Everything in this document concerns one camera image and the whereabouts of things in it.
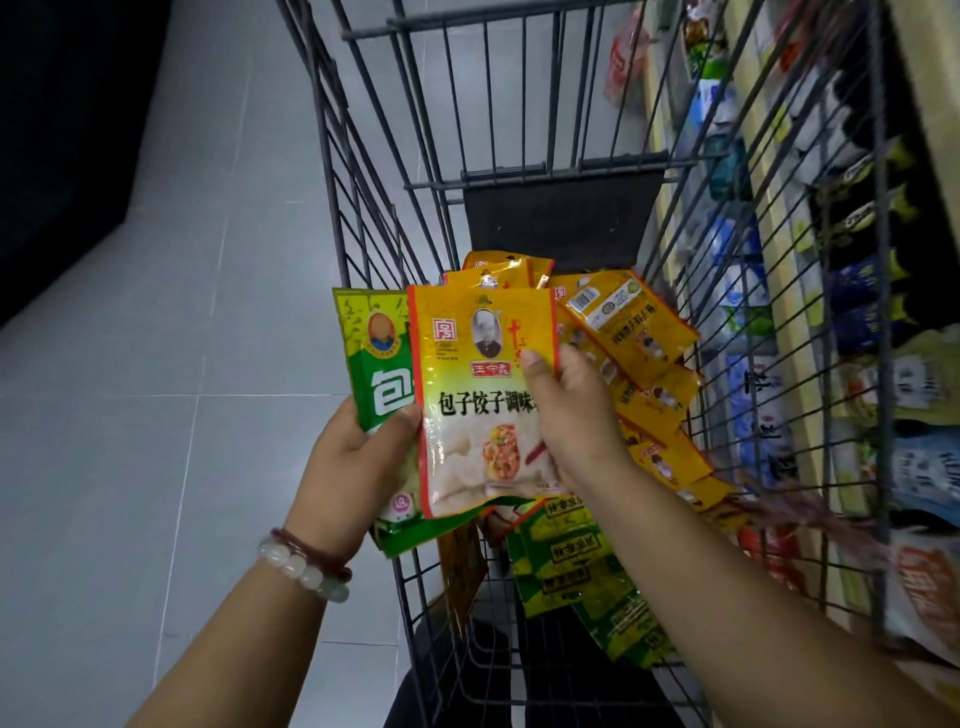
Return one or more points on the person's right hand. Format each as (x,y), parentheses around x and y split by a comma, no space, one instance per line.
(581,427)

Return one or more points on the person's left hand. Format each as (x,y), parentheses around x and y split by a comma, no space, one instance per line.
(337,480)

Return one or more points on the person's left thumb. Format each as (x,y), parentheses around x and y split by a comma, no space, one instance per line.
(390,429)

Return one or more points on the person's right thumb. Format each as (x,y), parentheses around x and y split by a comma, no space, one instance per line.
(541,382)

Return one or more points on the yellow dumpling seasoning packet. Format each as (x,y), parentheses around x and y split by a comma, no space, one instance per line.
(472,390)

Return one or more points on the green seasoning packet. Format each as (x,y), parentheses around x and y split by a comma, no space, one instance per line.
(379,352)

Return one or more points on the person's left forearm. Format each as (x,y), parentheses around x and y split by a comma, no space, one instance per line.
(247,645)

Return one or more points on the person's right forearm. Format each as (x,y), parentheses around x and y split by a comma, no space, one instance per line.
(735,615)

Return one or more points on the pile of yellow sachets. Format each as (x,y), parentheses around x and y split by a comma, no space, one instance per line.
(637,330)

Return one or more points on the brown orange packet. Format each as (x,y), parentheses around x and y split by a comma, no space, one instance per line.
(461,570)

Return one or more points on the black cart seat flap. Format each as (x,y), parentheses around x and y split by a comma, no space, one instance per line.
(562,217)

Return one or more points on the pile of green-yellow sachets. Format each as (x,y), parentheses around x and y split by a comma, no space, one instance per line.
(577,570)

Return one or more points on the row of blue-white bags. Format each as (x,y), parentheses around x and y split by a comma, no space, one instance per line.
(739,292)

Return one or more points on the store shelf unit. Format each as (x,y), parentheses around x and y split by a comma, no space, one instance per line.
(784,247)

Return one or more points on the row of dark bags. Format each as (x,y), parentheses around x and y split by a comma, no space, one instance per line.
(862,285)

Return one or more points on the red hanging packet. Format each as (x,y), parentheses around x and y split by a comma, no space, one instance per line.
(626,56)

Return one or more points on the row of pale printed bags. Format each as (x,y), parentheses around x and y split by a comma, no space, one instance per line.
(926,480)

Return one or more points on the dark cabinet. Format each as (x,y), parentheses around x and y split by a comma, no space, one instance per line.
(67,127)

